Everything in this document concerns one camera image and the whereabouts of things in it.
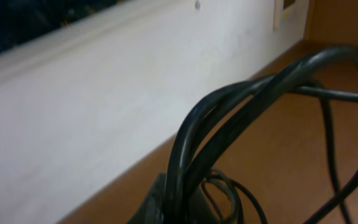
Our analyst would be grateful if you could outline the white wall switch plate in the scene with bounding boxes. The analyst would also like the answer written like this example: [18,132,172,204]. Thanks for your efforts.
[273,0,297,30]

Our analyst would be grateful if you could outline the dark glass window panel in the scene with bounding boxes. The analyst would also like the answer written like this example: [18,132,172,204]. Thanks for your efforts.
[0,0,122,53]

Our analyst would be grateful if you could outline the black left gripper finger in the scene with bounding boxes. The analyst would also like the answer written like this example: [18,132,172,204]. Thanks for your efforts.
[127,173,166,224]

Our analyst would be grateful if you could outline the black usb cables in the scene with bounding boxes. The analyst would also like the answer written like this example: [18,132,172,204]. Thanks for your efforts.
[163,45,358,224]

